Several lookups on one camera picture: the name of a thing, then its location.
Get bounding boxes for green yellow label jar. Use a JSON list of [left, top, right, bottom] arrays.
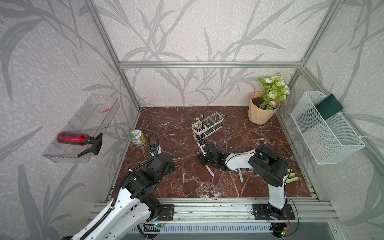
[[130, 130, 146, 147]]

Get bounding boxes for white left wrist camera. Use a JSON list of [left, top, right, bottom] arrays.
[[150, 144, 162, 157]]

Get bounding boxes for green white artificial flowers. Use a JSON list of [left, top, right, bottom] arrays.
[[258, 73, 291, 111]]

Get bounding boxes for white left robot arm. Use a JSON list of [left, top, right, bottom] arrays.
[[63, 152, 175, 240]]

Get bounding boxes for pink toothbrush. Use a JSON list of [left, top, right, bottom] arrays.
[[206, 165, 215, 178]]

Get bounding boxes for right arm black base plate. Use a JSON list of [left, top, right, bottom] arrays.
[[250, 204, 296, 221]]

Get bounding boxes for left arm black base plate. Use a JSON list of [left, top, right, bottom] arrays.
[[149, 204, 175, 221]]

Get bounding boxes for clear wall shelf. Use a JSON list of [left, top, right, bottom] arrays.
[[43, 94, 120, 163]]

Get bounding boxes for peach ribbed flower pot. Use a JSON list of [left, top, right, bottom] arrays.
[[248, 91, 280, 125]]

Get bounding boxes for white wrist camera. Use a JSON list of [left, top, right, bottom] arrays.
[[198, 138, 207, 156], [150, 144, 162, 157]]

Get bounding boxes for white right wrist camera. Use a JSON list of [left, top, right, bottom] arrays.
[[198, 138, 207, 156]]

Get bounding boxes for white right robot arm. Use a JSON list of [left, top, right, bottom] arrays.
[[198, 143, 289, 211]]

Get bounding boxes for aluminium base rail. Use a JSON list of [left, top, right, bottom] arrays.
[[85, 197, 340, 224]]

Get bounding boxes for black toothbrush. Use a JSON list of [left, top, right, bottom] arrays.
[[201, 114, 205, 130]]

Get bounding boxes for white wire mesh basket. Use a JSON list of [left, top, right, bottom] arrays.
[[291, 92, 366, 165]]

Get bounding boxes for red spray bottle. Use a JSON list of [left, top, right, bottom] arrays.
[[57, 132, 103, 157]]

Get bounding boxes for dark green card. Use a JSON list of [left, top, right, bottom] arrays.
[[315, 94, 344, 120]]

